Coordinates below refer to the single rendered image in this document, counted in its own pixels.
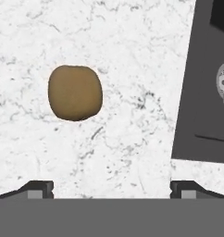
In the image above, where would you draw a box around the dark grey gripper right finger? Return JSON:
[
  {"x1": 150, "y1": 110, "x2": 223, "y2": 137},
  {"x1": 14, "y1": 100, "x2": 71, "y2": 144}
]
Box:
[{"x1": 169, "y1": 180, "x2": 224, "y2": 200}]

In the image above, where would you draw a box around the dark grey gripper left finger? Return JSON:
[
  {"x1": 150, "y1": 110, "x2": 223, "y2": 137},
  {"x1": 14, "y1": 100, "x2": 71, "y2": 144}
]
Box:
[{"x1": 0, "y1": 180, "x2": 55, "y2": 200}]

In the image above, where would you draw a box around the dark grey sink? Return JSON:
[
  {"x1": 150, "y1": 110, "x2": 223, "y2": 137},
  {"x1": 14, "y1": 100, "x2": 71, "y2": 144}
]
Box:
[{"x1": 170, "y1": 0, "x2": 224, "y2": 165}]

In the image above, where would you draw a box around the brown kiwi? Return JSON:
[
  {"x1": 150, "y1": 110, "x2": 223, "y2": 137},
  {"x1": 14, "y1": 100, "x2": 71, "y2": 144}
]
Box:
[{"x1": 47, "y1": 64, "x2": 104, "y2": 122}]

